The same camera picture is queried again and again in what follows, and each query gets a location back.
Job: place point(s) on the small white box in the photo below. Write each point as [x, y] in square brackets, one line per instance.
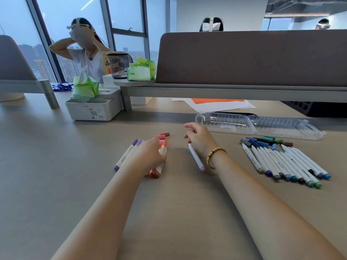
[108, 81]

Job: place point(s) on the person's left forearm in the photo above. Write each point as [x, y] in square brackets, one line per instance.
[100, 216]

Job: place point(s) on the orange paper sheet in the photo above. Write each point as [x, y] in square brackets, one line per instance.
[217, 100]

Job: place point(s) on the white cylindrical container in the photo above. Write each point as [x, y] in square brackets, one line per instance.
[10, 97]

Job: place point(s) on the white headset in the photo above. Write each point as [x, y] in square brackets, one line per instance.
[77, 24]

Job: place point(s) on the black mesh pen holder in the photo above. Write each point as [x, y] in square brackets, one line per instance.
[118, 64]

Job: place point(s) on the pink-ended white marker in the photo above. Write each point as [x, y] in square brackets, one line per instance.
[197, 161]

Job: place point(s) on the papers with orange sheet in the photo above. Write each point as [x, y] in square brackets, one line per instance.
[217, 107]

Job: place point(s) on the white desk organizer box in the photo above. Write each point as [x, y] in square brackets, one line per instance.
[92, 112]

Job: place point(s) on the person's right forearm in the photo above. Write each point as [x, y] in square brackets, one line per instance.
[271, 208]

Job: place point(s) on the group of warm-coloured marker caps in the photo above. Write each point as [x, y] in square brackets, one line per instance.
[164, 134]

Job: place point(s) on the yellow carton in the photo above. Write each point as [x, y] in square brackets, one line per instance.
[106, 62]

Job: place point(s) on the clear plastic marker case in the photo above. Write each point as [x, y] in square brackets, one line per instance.
[230, 124]

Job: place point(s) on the dark window frame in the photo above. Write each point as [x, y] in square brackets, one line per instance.
[128, 31]

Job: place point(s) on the linear ceiling light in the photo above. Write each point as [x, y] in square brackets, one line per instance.
[295, 15]

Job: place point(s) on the group of warm-coloured white markers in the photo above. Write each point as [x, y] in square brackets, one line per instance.
[123, 159]

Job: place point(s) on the group of cool-coloured white markers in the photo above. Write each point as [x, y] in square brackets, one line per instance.
[253, 159]

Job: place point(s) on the person's right hand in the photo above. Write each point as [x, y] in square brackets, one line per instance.
[202, 140]

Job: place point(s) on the person's left hand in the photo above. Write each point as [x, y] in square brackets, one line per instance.
[149, 157]

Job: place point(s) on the grey desk riser shelf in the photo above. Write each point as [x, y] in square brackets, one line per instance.
[217, 92]
[21, 86]

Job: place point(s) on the crumpled green tissue pack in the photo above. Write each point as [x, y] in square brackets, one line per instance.
[85, 89]

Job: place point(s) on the black smartphone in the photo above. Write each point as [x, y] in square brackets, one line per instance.
[238, 113]

